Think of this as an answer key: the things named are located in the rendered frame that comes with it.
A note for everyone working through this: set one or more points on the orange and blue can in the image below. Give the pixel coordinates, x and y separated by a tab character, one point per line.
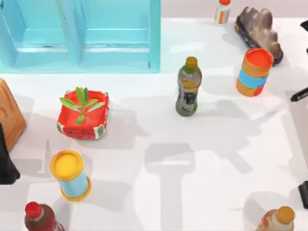
252	77

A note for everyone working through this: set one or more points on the wooden block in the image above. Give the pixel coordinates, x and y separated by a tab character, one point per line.
9	113

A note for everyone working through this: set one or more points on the white bottle with orange cap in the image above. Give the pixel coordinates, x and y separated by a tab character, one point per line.
222	14

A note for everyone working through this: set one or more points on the black slanted robot part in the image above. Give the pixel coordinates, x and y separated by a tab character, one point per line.
300	95

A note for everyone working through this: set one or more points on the red square plant pot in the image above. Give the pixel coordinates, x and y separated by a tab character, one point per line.
83	125

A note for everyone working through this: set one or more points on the brown bottle with red cap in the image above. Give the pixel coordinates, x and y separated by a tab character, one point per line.
42	221

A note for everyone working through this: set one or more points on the yellow and blue can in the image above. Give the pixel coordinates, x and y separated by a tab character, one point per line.
72	178

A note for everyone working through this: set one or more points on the grey bottle with yellow cap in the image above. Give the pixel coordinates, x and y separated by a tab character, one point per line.
187	96

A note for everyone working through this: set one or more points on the black robot block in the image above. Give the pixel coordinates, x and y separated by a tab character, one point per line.
304	195

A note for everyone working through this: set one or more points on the brown bread loaf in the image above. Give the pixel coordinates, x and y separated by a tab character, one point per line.
258	29

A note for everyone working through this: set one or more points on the small black robot part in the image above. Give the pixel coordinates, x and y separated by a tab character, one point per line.
305	26

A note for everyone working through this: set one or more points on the light blue rack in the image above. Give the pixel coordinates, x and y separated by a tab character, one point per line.
115	36

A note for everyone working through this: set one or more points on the orange bottle with yellow cap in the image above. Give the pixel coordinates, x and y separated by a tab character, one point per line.
279	221

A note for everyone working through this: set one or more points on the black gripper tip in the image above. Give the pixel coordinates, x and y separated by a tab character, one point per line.
6	166

